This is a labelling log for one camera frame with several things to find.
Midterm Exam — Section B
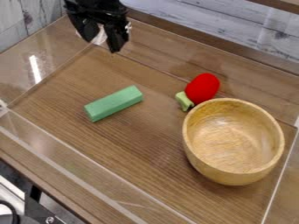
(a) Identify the black table leg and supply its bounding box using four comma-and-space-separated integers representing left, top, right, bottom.
24, 185, 43, 210

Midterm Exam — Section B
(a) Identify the clear acrylic front barrier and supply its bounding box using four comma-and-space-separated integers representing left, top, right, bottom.
0, 100, 196, 224

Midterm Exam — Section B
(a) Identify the clear acrylic corner bracket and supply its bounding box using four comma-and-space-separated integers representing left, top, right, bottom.
76, 24, 108, 46

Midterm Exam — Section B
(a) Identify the small green block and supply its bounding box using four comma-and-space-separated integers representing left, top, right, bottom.
175, 92, 193, 112

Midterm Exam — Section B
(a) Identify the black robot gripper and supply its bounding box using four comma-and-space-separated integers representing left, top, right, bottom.
64, 0, 131, 53

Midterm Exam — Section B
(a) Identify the red plush ball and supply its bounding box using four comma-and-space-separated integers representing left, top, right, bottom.
184, 73, 220, 105

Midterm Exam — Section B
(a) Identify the green rectangular block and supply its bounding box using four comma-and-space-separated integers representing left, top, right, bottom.
84, 86, 144, 123

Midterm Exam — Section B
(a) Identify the light wooden bowl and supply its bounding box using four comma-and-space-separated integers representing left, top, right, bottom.
181, 98, 286, 186

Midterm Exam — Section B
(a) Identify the black cable bottom left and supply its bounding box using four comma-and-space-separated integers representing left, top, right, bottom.
0, 199, 21, 224

